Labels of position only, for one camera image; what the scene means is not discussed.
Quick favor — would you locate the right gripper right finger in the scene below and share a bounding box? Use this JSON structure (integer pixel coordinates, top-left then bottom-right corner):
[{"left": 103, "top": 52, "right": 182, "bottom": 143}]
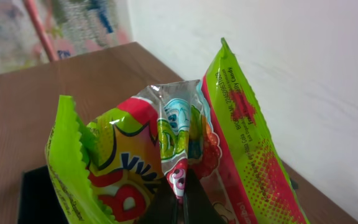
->
[{"left": 183, "top": 169, "right": 226, "bottom": 224}]

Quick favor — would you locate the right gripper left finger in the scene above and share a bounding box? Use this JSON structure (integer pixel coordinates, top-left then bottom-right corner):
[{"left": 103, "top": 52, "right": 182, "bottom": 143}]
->
[{"left": 137, "top": 179, "right": 178, "bottom": 224}]

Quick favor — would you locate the green Haribo gummy bag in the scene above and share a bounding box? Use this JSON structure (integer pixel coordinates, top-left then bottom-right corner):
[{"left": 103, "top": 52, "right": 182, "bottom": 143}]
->
[{"left": 45, "top": 42, "right": 308, "bottom": 223}]

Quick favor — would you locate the dark green box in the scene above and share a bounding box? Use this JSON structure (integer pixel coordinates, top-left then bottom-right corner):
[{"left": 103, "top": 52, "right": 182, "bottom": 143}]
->
[{"left": 17, "top": 166, "right": 68, "bottom": 224}]

